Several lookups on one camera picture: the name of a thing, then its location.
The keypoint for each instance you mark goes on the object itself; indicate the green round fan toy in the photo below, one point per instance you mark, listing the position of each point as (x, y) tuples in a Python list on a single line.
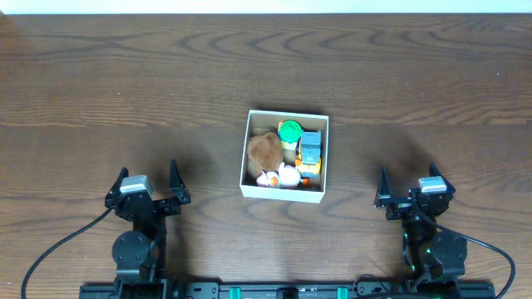
[(289, 131)]

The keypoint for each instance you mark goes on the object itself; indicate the white pink duck toy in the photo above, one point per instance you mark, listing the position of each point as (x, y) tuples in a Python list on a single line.
[(286, 177)]

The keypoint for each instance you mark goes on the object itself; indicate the colourful puzzle cube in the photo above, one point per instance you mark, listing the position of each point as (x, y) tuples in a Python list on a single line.
[(289, 146)]

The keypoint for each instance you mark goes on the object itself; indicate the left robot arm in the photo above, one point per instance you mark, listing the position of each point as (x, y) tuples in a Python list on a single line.
[(139, 254)]

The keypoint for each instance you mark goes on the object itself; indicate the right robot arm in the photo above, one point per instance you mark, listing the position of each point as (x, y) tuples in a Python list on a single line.
[(437, 258)]

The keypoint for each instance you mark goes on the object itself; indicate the white cardboard box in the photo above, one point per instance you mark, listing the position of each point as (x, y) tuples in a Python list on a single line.
[(263, 121)]

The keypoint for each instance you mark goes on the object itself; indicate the yellow grey toy truck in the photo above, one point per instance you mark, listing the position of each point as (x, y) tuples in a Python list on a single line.
[(308, 161)]

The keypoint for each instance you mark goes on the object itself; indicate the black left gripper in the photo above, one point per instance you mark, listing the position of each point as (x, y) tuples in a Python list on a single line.
[(150, 206)]

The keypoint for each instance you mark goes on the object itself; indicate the brown plush toy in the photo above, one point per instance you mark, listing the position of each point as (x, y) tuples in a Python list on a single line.
[(265, 153)]

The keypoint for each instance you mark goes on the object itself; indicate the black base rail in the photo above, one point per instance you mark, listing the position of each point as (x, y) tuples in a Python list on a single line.
[(363, 287)]

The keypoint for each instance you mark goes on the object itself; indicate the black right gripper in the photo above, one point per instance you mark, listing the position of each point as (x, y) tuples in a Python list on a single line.
[(401, 205)]

